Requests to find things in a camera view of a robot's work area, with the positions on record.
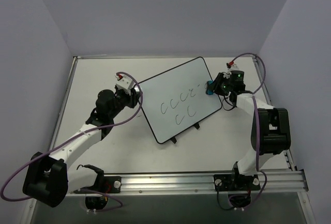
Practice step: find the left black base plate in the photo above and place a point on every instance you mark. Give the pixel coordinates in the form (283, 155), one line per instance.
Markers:
(107, 184)

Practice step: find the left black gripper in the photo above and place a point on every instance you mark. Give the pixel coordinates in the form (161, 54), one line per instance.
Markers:
(133, 99)

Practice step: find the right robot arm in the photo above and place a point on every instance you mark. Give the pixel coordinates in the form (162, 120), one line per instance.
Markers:
(242, 99)

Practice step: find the left whiteboard foot clip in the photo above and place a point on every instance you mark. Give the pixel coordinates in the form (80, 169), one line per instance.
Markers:
(174, 140)

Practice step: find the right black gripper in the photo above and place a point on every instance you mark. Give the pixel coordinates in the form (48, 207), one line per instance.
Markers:
(218, 84)

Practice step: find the white whiteboard black frame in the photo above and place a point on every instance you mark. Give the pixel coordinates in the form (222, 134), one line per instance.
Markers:
(174, 100)

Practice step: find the aluminium front rail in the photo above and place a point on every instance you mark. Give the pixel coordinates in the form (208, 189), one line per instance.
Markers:
(273, 181)

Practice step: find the blue bone-shaped eraser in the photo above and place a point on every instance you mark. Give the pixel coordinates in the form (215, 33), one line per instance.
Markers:
(209, 87)

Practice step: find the aluminium rail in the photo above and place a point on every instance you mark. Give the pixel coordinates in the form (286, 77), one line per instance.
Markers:
(273, 181)
(65, 98)
(270, 134)

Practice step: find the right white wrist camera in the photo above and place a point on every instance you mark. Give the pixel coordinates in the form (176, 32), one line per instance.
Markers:
(231, 66)

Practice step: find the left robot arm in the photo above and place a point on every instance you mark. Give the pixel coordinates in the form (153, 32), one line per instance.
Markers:
(47, 179)

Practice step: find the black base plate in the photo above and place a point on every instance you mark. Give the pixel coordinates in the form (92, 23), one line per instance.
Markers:
(230, 182)
(107, 184)

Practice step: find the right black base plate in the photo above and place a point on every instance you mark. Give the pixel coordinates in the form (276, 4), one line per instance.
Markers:
(230, 182)

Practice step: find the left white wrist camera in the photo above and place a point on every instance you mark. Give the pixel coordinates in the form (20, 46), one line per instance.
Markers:
(124, 83)

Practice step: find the aluminium left side rail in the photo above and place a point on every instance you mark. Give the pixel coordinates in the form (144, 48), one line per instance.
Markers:
(65, 98)

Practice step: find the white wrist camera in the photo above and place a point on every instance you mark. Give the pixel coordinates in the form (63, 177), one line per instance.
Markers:
(124, 83)
(231, 66)

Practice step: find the whiteboard foot clip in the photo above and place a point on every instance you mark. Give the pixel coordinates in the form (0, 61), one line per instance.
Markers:
(174, 140)
(197, 125)

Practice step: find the right whiteboard foot clip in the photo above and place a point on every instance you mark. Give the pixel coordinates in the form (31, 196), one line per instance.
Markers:
(197, 125)

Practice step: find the aluminium right side rail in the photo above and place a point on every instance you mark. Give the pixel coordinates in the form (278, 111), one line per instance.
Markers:
(270, 134)

